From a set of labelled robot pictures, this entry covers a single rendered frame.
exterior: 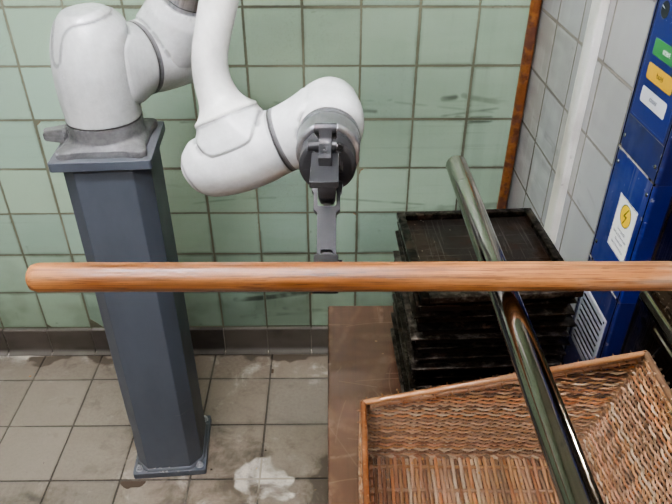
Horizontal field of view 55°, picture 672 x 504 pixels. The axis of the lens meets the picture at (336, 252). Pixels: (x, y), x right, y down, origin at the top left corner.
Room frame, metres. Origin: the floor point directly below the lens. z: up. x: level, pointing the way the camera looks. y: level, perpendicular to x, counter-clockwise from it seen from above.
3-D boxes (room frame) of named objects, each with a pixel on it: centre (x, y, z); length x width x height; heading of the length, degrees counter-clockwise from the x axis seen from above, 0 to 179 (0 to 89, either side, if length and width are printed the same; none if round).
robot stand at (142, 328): (1.28, 0.49, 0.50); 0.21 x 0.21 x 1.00; 5
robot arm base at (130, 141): (1.28, 0.51, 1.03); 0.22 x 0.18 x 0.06; 95
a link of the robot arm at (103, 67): (1.29, 0.48, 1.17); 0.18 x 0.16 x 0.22; 139
